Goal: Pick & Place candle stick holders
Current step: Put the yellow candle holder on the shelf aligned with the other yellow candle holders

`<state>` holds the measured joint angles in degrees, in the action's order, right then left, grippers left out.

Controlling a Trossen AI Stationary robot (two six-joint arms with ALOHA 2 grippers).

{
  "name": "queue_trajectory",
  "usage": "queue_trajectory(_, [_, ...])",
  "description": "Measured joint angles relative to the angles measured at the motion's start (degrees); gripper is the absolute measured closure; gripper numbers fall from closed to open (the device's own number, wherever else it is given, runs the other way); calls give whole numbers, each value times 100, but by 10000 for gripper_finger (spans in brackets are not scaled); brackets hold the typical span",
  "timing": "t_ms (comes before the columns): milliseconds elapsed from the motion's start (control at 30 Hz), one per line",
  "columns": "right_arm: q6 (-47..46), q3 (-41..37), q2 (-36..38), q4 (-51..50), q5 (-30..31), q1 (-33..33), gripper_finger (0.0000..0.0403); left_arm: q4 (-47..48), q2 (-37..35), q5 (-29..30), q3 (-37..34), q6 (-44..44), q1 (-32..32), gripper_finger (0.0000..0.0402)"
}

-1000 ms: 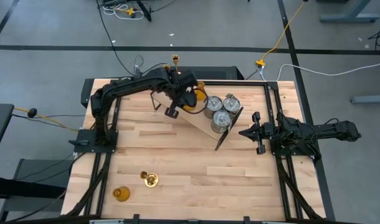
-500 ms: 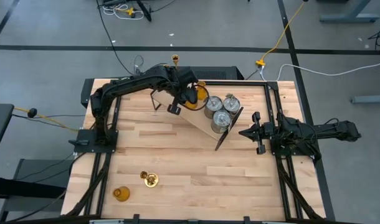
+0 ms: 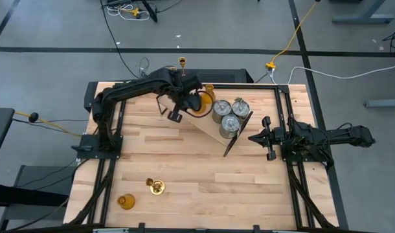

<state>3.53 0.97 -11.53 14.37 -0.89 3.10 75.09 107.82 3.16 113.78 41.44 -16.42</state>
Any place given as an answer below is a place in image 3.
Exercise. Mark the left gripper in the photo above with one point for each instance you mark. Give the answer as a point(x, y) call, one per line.
point(187, 85)

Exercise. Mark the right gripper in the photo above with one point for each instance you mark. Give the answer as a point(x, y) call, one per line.
point(272, 137)

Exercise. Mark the amber glass candle holder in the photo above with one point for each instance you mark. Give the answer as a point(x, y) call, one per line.
point(128, 202)
point(203, 106)

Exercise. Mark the short gold candle holder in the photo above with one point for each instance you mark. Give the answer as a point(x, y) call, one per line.
point(210, 95)

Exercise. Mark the silver scented candle tin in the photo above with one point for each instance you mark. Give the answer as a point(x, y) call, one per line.
point(241, 109)
point(230, 126)
point(221, 110)

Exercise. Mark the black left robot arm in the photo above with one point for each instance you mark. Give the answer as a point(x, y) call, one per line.
point(132, 89)

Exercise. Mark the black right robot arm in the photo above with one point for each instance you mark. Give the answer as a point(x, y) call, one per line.
point(330, 137)

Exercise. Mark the wooden shelf riser black legs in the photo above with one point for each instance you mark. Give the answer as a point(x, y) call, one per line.
point(200, 124)

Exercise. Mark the black control box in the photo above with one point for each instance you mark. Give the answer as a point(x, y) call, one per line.
point(230, 76)

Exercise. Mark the black clamp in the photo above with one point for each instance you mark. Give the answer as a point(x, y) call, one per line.
point(256, 229)
point(141, 227)

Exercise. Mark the black stand leg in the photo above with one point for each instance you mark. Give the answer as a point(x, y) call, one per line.
point(150, 12)

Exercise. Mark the grey metal table foot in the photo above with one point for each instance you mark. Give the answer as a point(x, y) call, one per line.
point(385, 103)
point(362, 18)

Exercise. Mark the silver aluminium bar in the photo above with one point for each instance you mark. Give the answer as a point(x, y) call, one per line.
point(110, 230)

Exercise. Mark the grey metal stand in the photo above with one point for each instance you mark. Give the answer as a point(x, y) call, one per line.
point(35, 174)

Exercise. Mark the black beam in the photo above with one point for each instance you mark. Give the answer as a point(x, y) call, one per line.
point(22, 194)

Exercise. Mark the black side table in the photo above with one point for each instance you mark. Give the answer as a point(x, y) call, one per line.
point(0, 129)

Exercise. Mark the black aluminium rig frame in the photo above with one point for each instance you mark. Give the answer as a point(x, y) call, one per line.
point(105, 207)

